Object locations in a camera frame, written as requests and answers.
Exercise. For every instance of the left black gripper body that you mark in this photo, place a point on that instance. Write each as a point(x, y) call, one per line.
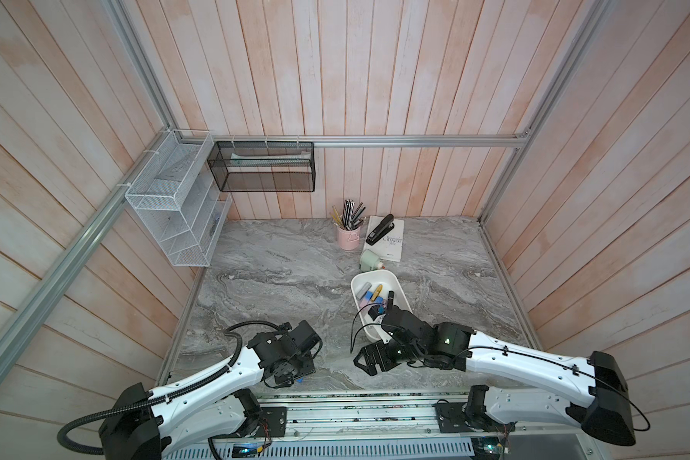
point(301, 366)

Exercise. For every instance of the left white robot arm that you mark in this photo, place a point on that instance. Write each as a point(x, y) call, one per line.
point(170, 417)

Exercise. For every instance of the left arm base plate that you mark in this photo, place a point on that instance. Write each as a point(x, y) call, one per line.
point(270, 421)

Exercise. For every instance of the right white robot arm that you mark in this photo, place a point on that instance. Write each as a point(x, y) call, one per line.
point(589, 393)

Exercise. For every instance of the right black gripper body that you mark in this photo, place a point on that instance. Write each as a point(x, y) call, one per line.
point(392, 355)

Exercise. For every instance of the black mesh wall basket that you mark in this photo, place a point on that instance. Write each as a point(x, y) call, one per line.
point(263, 166)

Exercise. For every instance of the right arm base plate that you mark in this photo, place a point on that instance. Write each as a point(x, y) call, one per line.
point(455, 417)

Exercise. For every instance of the black stapler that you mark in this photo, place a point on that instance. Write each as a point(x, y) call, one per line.
point(385, 226)

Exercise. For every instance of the pens in cup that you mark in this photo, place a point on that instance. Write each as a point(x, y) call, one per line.
point(350, 216)

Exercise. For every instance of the green pencil sharpener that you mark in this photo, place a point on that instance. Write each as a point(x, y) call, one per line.
point(370, 261)

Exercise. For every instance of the gold glitter lipstick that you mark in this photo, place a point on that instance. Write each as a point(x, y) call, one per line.
point(376, 293)

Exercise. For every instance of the blue pink lipstick top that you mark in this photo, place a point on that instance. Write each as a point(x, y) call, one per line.
point(366, 299)

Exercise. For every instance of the silver lipstick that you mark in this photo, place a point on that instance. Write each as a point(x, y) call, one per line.
point(363, 290)

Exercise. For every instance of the white wire mesh shelf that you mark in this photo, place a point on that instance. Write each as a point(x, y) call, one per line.
point(177, 198)

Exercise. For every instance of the pink pen cup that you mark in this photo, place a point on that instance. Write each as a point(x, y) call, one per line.
point(348, 240)

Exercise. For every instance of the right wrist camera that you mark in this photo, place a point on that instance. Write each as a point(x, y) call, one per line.
point(376, 311)

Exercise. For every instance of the white storage tray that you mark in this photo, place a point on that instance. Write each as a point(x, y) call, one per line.
point(373, 330)

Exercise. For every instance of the white notebook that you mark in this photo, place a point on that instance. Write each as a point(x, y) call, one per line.
point(390, 247)

